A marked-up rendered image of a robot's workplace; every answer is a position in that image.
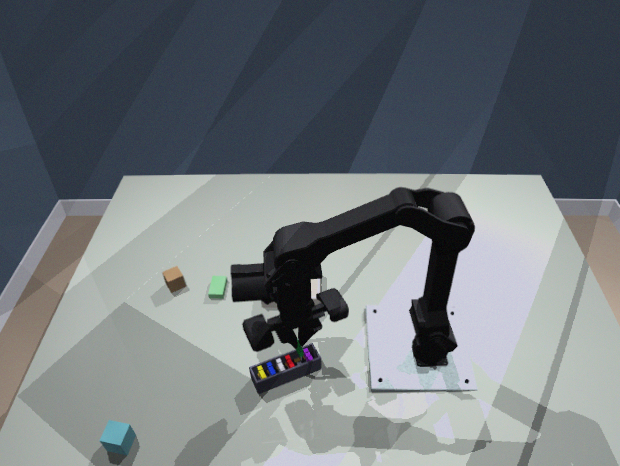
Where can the light blue cube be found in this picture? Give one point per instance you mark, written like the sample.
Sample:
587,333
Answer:
118,437

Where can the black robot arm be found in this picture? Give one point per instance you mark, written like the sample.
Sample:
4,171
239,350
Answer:
295,255

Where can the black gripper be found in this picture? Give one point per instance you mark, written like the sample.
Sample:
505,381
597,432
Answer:
304,316

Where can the small brown cube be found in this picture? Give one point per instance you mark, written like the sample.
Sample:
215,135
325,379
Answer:
174,279

